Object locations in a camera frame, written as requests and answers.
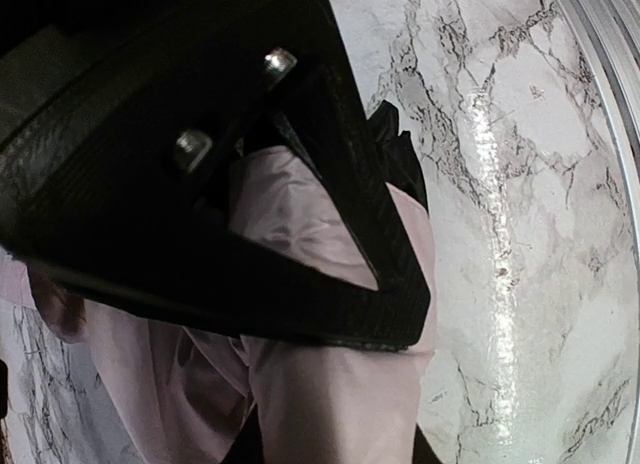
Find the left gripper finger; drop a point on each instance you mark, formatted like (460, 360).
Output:
(119, 121)

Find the pink and black umbrella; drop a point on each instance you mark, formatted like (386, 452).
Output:
(183, 395)

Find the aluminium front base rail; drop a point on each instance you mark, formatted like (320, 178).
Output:
(608, 33)

